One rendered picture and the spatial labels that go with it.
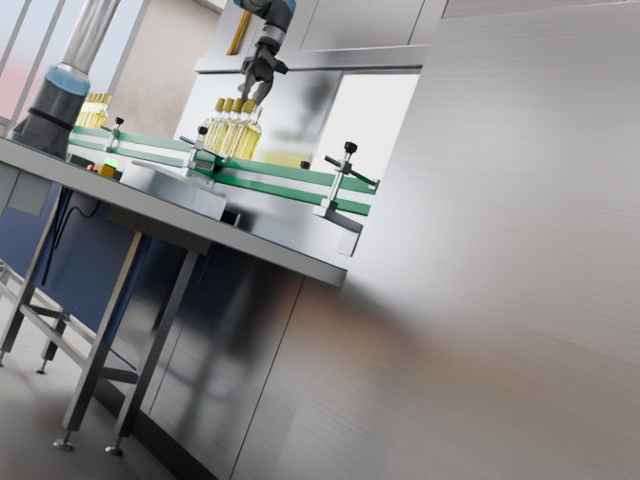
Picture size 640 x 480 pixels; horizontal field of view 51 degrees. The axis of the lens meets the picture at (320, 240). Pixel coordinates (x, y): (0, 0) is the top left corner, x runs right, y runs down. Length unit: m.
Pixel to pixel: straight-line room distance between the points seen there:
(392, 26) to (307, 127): 0.38
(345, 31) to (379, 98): 0.37
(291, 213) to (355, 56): 0.60
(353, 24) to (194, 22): 3.33
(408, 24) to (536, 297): 1.17
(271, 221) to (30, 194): 0.71
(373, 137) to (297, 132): 0.33
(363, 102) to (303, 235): 0.50
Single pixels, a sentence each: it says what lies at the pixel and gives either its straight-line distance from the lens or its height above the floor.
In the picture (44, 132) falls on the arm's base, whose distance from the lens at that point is 1.84.
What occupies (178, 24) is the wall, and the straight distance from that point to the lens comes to 5.37.
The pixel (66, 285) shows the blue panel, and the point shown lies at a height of 0.40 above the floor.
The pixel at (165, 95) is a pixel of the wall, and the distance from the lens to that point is 5.26.
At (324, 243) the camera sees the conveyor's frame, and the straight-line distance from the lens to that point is 1.52.
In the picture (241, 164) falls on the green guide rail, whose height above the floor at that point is 0.95.
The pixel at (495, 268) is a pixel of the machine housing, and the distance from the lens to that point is 1.01.
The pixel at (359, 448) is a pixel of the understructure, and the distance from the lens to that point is 1.10.
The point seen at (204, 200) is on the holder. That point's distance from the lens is 1.74.
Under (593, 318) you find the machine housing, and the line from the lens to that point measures 0.92.
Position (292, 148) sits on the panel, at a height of 1.06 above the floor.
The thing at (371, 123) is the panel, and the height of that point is 1.16.
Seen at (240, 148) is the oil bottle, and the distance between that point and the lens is 1.99.
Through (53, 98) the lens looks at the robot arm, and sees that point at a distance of 1.85.
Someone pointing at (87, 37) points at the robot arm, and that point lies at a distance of 2.03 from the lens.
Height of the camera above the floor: 0.71
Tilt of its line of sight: 3 degrees up
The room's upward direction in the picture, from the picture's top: 20 degrees clockwise
